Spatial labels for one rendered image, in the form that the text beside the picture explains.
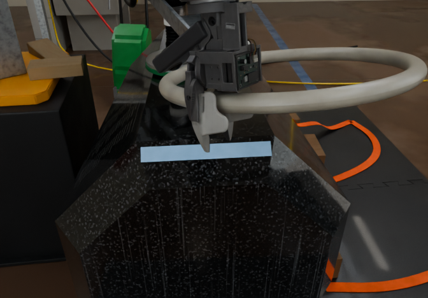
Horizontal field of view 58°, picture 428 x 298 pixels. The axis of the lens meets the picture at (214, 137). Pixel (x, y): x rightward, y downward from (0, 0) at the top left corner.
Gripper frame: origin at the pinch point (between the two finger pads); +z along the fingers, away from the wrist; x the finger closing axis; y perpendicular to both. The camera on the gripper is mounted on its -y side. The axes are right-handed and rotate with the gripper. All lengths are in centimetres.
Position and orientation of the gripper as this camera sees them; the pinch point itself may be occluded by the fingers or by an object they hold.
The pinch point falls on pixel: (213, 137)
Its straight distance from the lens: 60.4
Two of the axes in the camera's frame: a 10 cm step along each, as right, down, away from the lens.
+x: 5.9, -3.2, 7.4
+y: 8.0, 1.3, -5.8
